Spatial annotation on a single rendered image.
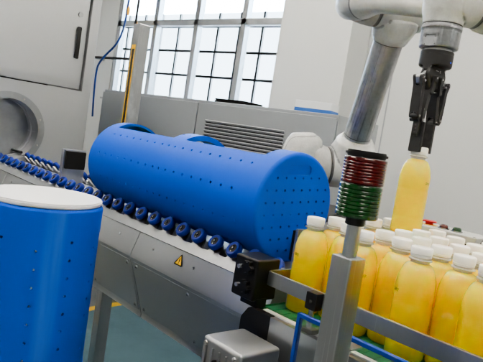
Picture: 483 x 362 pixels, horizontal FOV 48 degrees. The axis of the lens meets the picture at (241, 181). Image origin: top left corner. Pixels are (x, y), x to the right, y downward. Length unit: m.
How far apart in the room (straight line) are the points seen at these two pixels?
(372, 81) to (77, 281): 1.20
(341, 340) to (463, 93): 3.43
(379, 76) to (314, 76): 2.41
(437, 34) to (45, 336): 1.12
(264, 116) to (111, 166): 1.66
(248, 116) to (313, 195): 2.04
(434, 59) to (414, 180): 0.28
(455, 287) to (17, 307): 0.92
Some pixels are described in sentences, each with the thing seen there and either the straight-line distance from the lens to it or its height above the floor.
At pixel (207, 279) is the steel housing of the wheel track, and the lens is 1.45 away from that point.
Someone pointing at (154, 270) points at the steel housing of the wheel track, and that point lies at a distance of 1.64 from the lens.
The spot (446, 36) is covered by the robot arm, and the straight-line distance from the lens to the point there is 1.34.
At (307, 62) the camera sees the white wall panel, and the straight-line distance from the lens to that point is 4.43.
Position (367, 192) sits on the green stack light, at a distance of 0.81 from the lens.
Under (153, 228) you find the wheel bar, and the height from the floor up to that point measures 0.93.
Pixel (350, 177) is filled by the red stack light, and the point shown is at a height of 1.22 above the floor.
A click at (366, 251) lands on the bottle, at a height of 1.07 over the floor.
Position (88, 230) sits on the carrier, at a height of 0.97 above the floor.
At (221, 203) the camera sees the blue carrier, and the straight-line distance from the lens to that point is 1.39.
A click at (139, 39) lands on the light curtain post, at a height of 1.62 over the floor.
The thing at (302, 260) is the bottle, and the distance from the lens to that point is 1.17.
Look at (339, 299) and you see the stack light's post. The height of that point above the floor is 1.04.
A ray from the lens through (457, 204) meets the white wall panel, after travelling 4.12.
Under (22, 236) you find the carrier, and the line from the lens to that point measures 1.31.
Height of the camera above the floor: 1.25
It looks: 5 degrees down
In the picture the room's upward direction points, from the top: 9 degrees clockwise
